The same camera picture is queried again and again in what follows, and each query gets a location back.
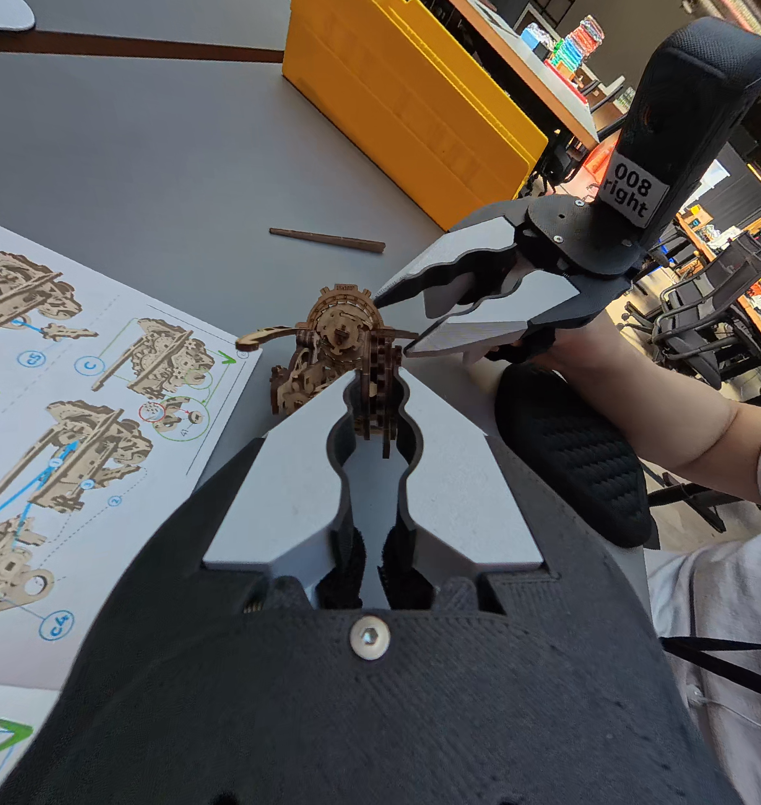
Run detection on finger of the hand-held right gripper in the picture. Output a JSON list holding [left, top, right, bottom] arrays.
[[374, 200, 535, 310], [404, 270, 634, 361]]

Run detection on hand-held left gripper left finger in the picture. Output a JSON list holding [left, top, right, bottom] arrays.
[[201, 370, 365, 610]]

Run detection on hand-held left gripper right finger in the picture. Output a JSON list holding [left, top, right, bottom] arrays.
[[380, 369, 546, 610]]

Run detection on wooden gear model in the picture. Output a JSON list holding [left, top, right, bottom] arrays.
[[236, 283, 419, 460]]

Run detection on person's right forearm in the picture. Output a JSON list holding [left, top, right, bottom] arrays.
[[597, 311, 761, 507]]

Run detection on person's right hand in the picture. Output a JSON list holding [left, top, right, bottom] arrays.
[[533, 313, 615, 379]]

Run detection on thin dark wooden stick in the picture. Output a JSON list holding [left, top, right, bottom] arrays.
[[269, 228, 386, 254]]

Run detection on black padded armrest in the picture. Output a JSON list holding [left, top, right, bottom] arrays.
[[495, 364, 652, 549]]

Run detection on row of black office chairs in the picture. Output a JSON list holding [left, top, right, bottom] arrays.
[[626, 223, 761, 403]]

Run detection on yellow plastic bin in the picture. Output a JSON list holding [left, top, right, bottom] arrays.
[[282, 0, 549, 231]]

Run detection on background wooden table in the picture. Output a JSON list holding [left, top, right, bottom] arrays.
[[448, 0, 601, 151]]

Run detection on printed instruction booklet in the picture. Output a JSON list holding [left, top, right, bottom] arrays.
[[0, 217, 263, 802]]

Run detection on black chair frame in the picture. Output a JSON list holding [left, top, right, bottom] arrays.
[[644, 465, 761, 535]]

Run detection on black strap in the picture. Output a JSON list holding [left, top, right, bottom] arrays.
[[660, 636, 761, 705]]

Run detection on thin white cable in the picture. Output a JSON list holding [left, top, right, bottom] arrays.
[[688, 686, 761, 733]]

